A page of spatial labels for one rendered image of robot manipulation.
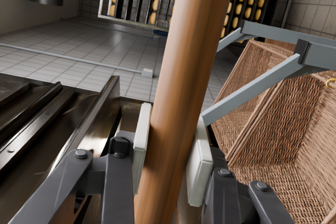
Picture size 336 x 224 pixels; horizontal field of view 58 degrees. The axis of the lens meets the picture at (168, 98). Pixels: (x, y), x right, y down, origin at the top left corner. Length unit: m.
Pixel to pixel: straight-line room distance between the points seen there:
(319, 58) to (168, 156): 0.47
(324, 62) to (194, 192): 0.49
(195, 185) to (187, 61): 0.07
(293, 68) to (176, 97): 0.46
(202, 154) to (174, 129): 0.02
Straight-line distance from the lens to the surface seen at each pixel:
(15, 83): 1.88
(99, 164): 0.16
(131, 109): 1.80
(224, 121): 1.69
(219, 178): 0.16
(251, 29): 1.07
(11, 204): 0.99
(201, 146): 0.18
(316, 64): 0.62
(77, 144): 0.97
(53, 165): 0.88
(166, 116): 0.18
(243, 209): 0.17
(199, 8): 0.17
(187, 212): 1.03
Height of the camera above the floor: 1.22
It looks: 4 degrees down
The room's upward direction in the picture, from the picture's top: 79 degrees counter-clockwise
